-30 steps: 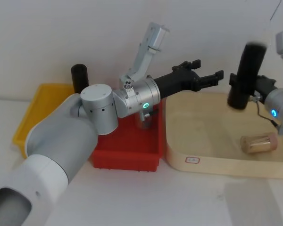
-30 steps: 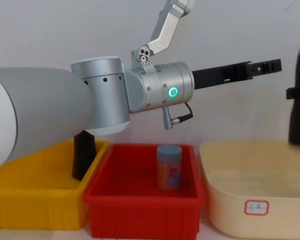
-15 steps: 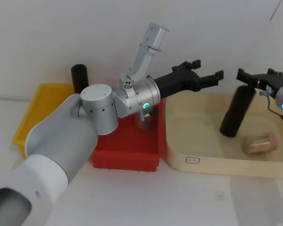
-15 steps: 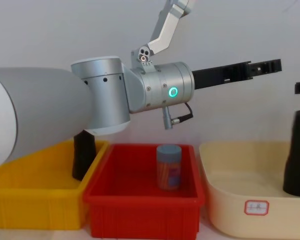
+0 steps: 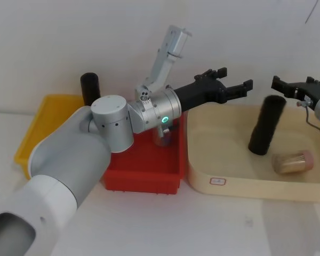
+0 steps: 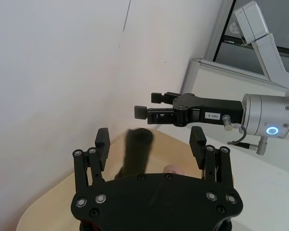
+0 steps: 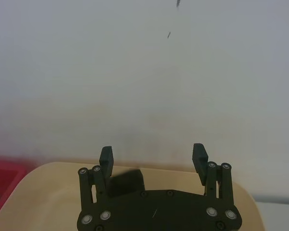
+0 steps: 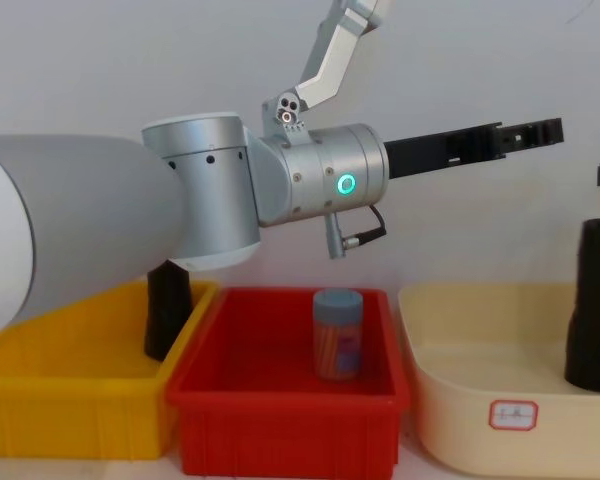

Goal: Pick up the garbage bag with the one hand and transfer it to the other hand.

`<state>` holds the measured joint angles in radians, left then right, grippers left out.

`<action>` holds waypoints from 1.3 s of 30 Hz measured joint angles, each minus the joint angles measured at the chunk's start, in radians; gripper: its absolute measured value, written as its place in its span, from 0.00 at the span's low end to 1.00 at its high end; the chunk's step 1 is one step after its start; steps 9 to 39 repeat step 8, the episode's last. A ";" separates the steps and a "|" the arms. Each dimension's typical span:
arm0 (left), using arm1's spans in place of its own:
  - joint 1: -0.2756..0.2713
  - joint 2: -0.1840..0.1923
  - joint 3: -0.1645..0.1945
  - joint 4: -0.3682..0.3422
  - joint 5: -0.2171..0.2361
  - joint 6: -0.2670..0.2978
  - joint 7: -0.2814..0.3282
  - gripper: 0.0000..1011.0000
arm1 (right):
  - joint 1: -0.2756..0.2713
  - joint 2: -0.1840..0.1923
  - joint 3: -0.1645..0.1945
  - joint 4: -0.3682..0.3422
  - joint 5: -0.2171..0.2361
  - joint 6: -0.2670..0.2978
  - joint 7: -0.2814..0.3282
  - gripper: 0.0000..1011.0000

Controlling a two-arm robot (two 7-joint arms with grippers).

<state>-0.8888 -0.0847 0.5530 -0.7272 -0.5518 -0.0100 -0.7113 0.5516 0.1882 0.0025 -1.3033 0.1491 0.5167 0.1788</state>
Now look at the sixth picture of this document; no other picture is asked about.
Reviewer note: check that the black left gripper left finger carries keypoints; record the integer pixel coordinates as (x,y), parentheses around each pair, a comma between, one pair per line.
(101,149)

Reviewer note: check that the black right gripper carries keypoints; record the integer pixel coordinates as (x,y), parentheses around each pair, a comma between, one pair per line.
(207,107)

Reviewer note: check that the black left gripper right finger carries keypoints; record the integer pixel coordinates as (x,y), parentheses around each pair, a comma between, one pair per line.
(213,163)

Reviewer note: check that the pink cup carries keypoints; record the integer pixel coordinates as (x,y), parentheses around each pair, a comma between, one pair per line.
(174,169)

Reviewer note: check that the white table cloth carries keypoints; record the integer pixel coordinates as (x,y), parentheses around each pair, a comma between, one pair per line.
(260,192)

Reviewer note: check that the grey metal partition frame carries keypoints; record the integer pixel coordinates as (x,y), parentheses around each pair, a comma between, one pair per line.
(207,69)

